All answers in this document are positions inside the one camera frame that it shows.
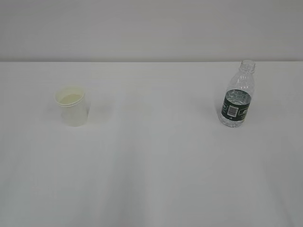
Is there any clear green-label water bottle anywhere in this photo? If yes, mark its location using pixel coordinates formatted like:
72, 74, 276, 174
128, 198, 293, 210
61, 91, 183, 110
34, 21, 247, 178
219, 60, 256, 128

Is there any white paper cup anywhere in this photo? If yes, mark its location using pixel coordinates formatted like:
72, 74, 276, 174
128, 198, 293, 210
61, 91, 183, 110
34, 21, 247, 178
55, 87, 88, 127

